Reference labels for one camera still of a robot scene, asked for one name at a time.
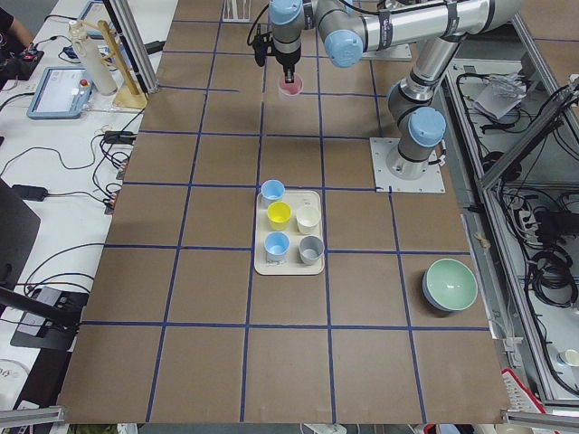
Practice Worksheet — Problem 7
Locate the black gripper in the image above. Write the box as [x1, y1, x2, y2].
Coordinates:
[276, 50, 300, 84]

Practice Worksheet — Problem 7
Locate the pink plastic cup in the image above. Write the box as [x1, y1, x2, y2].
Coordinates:
[278, 74, 303, 100]

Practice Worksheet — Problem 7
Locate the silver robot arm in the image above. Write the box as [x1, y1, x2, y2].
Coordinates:
[248, 0, 522, 180]

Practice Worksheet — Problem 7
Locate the light blue cup far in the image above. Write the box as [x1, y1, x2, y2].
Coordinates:
[261, 179, 285, 203]

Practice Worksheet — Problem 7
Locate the light blue cup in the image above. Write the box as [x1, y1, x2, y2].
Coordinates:
[263, 231, 290, 262]
[261, 179, 285, 203]

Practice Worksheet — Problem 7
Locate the yellow plastic cup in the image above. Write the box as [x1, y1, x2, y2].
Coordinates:
[267, 201, 291, 231]

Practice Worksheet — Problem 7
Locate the cream plastic cup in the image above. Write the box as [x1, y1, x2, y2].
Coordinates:
[296, 205, 321, 234]

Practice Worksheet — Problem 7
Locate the light blue cup near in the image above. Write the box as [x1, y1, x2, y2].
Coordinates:
[263, 231, 290, 262]

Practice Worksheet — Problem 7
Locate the grey plastic cup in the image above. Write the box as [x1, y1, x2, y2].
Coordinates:
[299, 235, 325, 265]

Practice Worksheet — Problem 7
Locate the wooden mug tree stand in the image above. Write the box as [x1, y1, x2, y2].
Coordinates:
[81, 20, 147, 109]

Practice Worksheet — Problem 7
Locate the beige plastic tray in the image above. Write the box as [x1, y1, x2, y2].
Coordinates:
[254, 190, 325, 276]

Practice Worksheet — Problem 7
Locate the white tall bottle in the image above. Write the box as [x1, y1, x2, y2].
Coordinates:
[69, 20, 118, 96]

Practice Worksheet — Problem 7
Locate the crumpled white paper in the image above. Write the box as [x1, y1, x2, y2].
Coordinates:
[473, 73, 527, 120]

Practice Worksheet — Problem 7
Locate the blue teach pendant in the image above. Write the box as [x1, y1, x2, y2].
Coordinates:
[26, 67, 93, 119]

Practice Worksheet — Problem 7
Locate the green ceramic bowl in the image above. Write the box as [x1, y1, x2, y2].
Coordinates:
[422, 258, 478, 312]

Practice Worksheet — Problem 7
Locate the black power adapter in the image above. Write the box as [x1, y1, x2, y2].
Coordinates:
[12, 184, 49, 202]

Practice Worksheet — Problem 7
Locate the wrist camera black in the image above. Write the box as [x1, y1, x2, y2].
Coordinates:
[251, 32, 273, 68]

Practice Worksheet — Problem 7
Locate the white wire cup rack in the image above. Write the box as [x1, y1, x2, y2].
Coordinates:
[222, 0, 252, 23]

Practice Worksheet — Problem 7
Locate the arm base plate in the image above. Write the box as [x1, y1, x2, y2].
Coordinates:
[370, 137, 446, 194]
[362, 43, 413, 61]

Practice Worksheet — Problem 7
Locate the aluminium frame post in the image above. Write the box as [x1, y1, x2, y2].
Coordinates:
[103, 0, 158, 94]

